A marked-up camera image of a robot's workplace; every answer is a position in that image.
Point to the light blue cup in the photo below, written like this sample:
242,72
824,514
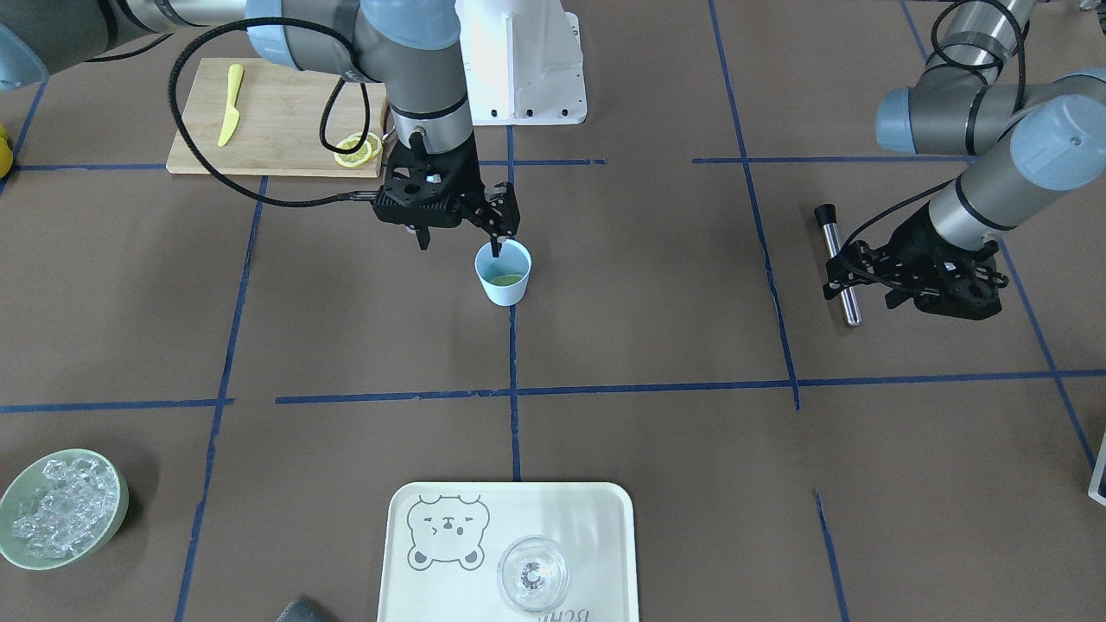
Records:
514,258

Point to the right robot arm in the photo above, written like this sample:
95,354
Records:
411,47

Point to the yellow plastic knife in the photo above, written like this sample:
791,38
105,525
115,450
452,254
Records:
234,78

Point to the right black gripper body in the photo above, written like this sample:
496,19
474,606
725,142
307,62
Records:
499,210

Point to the green bowl of ice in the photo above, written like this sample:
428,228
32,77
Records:
62,508

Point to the clear wine glass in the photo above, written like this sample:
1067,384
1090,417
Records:
534,575

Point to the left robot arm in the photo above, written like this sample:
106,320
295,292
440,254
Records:
1029,145

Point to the steel muddler black tip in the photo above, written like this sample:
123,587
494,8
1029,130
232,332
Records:
826,218

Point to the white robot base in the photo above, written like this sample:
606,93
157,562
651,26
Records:
523,62

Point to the bamboo cutting board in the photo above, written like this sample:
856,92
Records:
278,129

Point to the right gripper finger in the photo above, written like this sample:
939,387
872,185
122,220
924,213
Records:
499,215
423,235

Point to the cream bear tray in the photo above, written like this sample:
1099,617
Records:
444,542

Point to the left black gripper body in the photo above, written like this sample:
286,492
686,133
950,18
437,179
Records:
914,241

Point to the yellow lemon at edge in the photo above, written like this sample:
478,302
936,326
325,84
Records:
7,156

